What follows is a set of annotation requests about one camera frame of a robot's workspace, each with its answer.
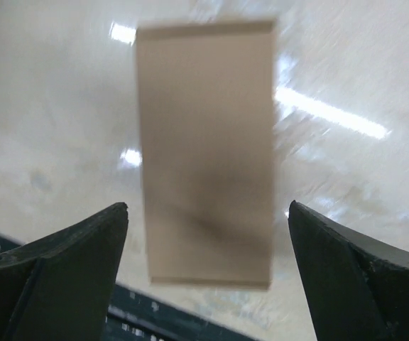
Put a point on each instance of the black base frame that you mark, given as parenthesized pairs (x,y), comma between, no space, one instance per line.
(133,315)

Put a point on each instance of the brown cardboard box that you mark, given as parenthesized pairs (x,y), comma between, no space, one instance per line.
(205,101)

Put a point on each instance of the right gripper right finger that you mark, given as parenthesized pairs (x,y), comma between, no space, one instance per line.
(357,287)

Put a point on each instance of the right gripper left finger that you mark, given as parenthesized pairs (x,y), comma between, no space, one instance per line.
(59,287)

